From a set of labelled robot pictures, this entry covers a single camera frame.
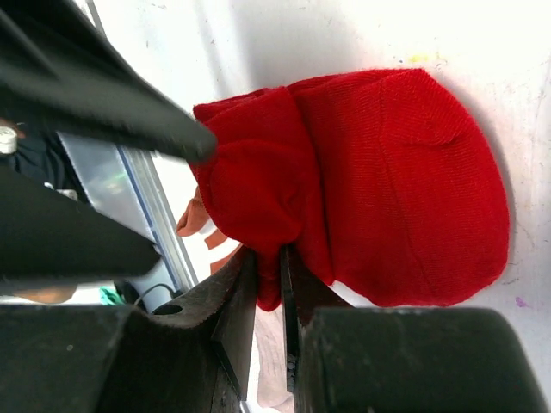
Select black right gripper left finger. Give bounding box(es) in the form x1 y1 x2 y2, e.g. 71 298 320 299
1 249 256 412

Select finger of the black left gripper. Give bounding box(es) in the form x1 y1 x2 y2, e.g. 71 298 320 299
1 168 161 293
1 1 217 163

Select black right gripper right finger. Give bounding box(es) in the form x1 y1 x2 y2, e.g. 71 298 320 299
280 246 548 412

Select red sock with bear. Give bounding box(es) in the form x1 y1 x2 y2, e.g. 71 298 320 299
192 69 511 311

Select beige sock orange stripes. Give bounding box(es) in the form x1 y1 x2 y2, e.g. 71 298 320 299
176 192 294 412

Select person in dark shirt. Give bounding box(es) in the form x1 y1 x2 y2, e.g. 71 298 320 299
0 115 83 305

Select aluminium table rail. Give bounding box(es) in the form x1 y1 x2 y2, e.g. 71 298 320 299
59 1 198 311

